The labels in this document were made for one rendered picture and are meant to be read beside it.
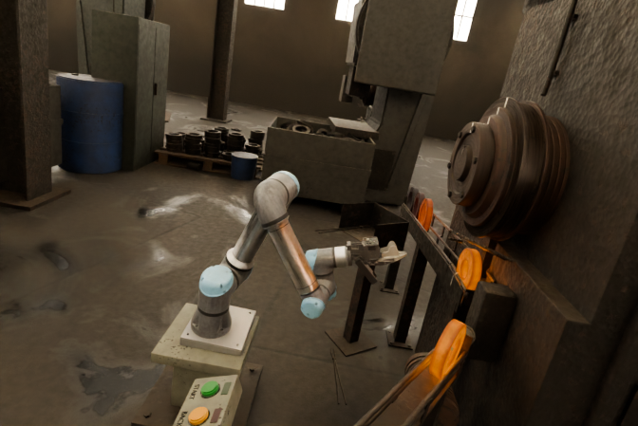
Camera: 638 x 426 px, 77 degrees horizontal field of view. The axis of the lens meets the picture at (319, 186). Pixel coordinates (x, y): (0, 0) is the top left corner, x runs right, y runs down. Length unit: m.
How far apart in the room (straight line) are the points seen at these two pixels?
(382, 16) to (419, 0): 0.36
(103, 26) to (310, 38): 7.58
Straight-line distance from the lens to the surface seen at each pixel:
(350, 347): 2.21
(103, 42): 4.52
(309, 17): 11.46
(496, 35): 12.03
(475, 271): 1.51
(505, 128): 1.34
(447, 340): 1.10
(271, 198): 1.30
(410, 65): 4.00
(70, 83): 4.31
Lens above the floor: 1.34
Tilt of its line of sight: 17 degrees down
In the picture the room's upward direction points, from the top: 10 degrees clockwise
